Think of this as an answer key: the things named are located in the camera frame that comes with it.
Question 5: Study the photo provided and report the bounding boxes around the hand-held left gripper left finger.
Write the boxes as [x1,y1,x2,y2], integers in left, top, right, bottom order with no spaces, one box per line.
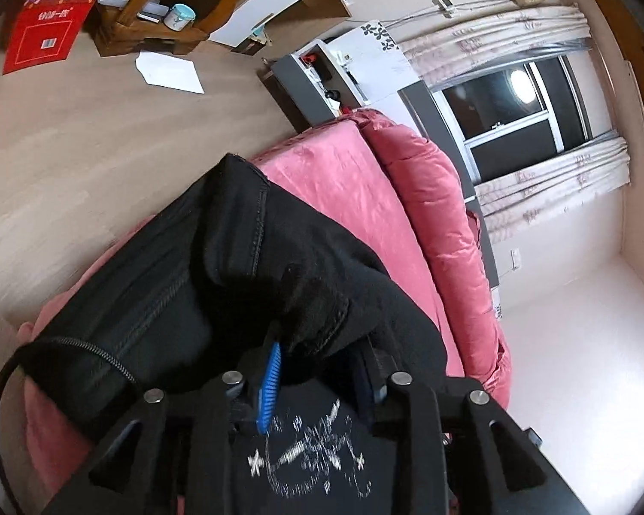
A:
[40,340,285,515]

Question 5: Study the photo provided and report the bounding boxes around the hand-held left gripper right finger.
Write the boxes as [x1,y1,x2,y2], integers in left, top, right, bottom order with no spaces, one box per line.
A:
[354,339,591,515]

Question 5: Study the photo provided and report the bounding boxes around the black pants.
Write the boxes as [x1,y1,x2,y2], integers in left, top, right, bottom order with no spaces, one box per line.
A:
[24,153,452,515]

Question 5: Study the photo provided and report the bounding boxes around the pink quilt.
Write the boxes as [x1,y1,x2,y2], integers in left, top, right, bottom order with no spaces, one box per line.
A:
[349,109,513,419]

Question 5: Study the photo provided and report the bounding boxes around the pink bed sheet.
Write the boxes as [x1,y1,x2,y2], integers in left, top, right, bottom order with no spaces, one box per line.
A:
[18,118,468,515]

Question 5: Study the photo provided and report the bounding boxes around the pale floral curtain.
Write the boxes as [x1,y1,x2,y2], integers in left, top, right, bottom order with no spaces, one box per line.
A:
[397,3,592,88]
[473,133,632,246]

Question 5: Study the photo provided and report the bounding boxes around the grey headboard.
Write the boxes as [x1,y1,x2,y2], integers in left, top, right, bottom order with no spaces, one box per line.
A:
[400,83,500,288]

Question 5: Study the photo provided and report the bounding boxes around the window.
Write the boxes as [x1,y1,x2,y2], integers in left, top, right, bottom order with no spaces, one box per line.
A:
[432,54,594,184]

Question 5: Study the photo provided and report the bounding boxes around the white paper sheet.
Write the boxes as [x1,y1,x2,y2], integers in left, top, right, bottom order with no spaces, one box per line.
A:
[135,51,205,95]

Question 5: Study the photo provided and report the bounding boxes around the grey white bedside cabinet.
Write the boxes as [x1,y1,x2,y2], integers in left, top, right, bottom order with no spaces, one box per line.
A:
[262,20,426,135]

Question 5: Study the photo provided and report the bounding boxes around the teal jar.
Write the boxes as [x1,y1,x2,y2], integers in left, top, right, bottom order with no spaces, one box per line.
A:
[164,3,195,31]

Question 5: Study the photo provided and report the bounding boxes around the red paper bag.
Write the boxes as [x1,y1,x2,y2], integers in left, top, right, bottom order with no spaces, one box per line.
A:
[3,0,100,76]

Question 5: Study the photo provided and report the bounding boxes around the wooden door frame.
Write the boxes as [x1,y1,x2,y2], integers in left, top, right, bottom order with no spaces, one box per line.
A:
[566,0,644,258]

